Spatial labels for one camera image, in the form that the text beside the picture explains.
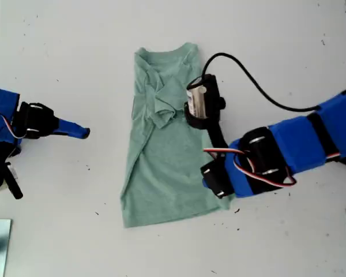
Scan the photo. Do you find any camera black stalk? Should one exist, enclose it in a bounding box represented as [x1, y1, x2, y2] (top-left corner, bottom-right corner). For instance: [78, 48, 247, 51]
[3, 161, 24, 200]
[184, 109, 230, 159]

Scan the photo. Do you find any green t-shirt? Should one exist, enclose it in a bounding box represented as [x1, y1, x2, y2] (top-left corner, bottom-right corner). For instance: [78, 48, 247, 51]
[120, 42, 231, 229]

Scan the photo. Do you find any shiny steel base plate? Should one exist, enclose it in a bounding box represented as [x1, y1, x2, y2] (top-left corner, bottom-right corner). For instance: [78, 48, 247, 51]
[0, 218, 12, 277]

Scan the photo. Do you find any red white servo wire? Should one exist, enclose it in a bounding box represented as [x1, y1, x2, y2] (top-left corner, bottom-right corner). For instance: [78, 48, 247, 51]
[203, 146, 297, 189]

